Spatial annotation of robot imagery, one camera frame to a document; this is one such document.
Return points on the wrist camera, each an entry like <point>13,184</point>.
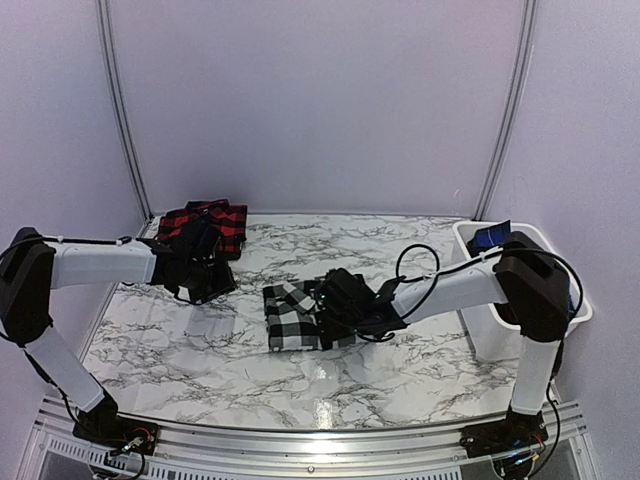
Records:
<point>197,240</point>
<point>344,293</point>

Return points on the blue plaid shirt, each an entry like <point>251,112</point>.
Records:
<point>488,237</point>

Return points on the aluminium front frame rail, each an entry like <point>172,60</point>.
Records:
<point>192,451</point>

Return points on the aluminium corner post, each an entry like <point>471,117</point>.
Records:
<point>117,98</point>
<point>516,87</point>

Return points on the right aluminium corner post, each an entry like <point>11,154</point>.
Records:
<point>516,87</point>

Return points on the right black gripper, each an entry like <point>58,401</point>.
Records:
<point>330,333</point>

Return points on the black white plaid shirt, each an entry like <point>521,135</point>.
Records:
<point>290,311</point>

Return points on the red black plaid shirt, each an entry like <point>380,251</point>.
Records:
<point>230,219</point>

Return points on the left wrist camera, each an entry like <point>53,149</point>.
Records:
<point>197,240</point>

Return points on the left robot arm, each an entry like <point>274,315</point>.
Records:
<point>39,272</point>

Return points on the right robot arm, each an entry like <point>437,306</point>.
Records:
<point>533,284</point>

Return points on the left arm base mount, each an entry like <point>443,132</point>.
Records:
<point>105,426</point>

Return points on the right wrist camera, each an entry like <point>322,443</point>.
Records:
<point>344,293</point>

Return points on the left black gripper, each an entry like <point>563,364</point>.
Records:
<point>225,283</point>

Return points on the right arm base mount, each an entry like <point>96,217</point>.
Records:
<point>515,431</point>

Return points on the white plastic bin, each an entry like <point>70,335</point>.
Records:
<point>492,338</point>

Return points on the left aluminium corner post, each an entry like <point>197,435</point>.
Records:
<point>117,98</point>

